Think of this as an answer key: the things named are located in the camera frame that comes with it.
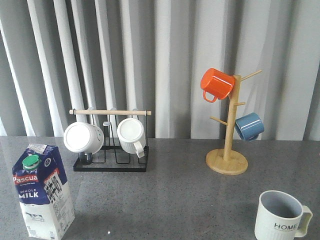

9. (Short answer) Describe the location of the orange mug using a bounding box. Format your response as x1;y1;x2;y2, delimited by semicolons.
200;68;236;103

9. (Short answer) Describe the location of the white HOME mug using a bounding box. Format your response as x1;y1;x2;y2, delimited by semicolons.
254;190;313;240

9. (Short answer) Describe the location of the grey pleated curtain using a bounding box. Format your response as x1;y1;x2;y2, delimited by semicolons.
0;0;320;141

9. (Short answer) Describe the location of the wooden mug tree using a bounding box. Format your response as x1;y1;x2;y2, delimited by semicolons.
205;69;262;175

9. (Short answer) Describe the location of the blue white milk carton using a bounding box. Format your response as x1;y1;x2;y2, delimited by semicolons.
12;143;75;240

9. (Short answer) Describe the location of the white ribbed mug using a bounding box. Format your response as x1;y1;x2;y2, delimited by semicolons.
117;118;146;159

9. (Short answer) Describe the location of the blue mug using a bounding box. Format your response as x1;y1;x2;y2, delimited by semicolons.
234;112;265;142

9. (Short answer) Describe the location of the white smiley mug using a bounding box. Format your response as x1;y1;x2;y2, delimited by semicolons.
63;122;105;155

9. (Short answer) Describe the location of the black mug rack wooden bar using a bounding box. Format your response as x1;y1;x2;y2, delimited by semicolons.
69;109;152;172

